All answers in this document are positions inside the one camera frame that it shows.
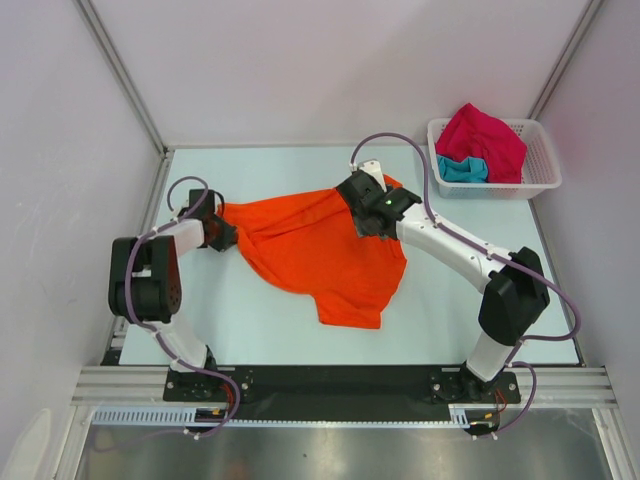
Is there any orange t shirt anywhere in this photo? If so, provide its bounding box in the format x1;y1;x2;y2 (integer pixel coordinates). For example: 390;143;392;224
221;189;407;330

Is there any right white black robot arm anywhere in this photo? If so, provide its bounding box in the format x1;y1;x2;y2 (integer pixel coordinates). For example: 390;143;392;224
336;169;550;401

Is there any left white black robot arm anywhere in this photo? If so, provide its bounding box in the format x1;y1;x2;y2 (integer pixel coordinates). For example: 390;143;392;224
108;189;237;402

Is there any teal t shirt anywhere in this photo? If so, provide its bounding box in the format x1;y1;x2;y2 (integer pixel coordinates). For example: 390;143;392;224
437;155;489;183

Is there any magenta t shirt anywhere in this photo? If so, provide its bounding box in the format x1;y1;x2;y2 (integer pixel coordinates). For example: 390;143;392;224
435;103;527;184

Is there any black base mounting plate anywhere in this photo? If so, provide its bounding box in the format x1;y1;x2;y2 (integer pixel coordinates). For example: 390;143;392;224
163;365;521;422

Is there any white plastic laundry basket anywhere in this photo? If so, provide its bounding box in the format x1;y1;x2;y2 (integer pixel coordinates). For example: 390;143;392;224
427;118;562;200

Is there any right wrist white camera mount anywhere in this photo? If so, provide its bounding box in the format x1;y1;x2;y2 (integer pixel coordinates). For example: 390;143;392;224
350;159;387;192

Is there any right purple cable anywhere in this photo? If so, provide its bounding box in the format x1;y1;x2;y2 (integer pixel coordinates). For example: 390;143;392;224
349;132;582;441

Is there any purple cable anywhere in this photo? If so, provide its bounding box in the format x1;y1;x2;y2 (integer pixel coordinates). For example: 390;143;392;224
349;132;582;441
124;176;242;441

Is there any left aluminium corner post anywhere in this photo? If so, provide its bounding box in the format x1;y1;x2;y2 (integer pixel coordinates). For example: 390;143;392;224
73;0;168;157

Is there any aluminium corner post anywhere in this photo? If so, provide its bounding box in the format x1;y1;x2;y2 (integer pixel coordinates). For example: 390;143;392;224
73;0;168;157
527;0;608;121

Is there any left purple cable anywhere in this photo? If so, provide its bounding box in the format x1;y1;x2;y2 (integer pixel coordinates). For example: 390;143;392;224
124;176;242;441

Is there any right white slotted cable duct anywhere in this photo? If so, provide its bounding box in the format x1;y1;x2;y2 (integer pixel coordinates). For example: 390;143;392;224
449;404;501;428

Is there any white slotted cable duct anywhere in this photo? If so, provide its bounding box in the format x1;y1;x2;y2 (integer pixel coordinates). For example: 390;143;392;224
449;404;501;428
92;406;227;427

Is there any right aluminium corner post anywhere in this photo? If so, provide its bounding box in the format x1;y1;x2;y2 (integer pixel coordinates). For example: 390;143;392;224
527;0;608;121

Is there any left white slotted cable duct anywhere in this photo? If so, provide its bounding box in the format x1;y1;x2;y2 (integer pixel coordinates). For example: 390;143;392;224
92;406;227;427

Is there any aluminium front frame rail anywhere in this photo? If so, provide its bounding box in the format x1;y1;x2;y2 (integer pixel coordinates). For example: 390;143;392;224
71;366;618;409

